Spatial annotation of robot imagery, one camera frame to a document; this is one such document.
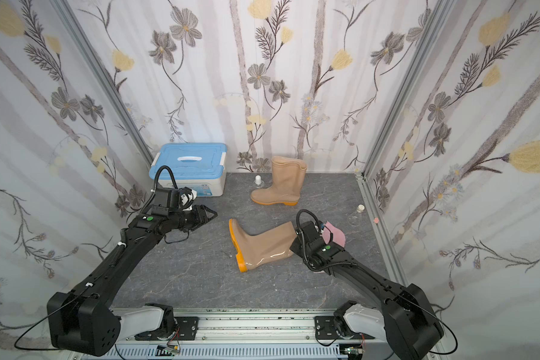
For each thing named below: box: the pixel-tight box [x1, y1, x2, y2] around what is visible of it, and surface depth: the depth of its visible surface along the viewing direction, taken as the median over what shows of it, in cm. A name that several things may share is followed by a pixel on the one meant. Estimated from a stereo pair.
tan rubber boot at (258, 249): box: [228, 218, 298, 273], surface depth 91 cm
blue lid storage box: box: [148, 142, 228, 197], surface depth 106 cm
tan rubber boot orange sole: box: [250, 156, 308, 206], surface depth 100 cm
